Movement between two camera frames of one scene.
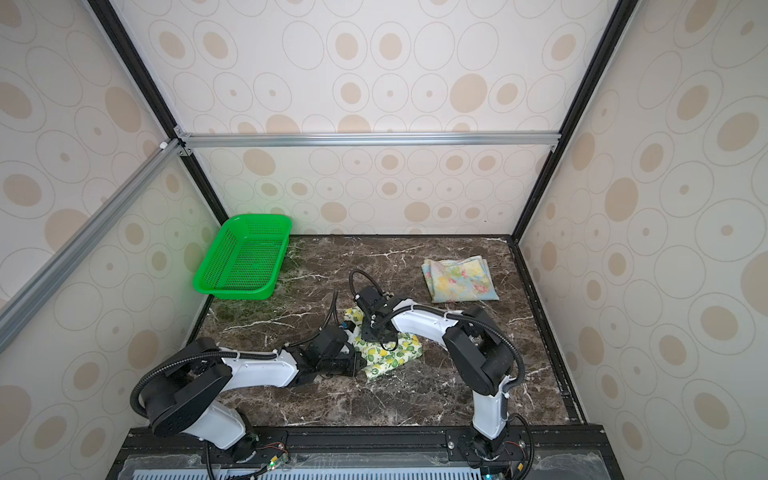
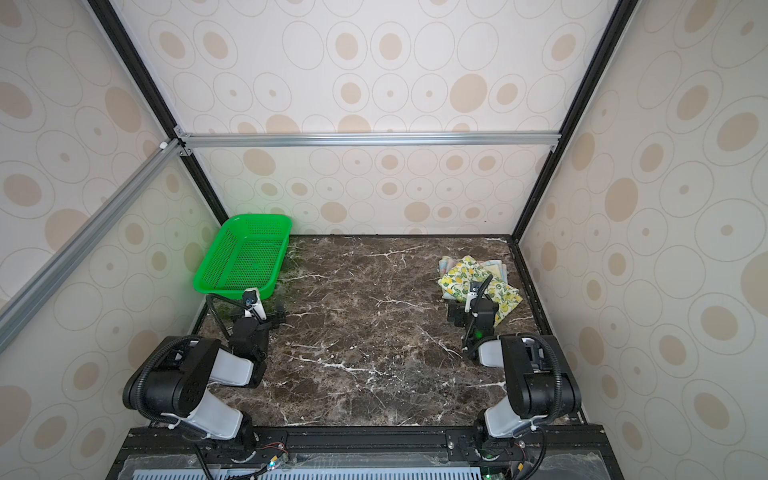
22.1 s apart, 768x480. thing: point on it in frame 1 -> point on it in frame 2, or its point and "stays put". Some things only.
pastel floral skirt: [460, 279] -> [496, 268]
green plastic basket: [245, 257] stays put
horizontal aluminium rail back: [367, 139] stays put
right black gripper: [365, 334] -> [458, 308]
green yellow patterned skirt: [382, 357] -> [457, 281]
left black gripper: [354, 358] -> [279, 318]
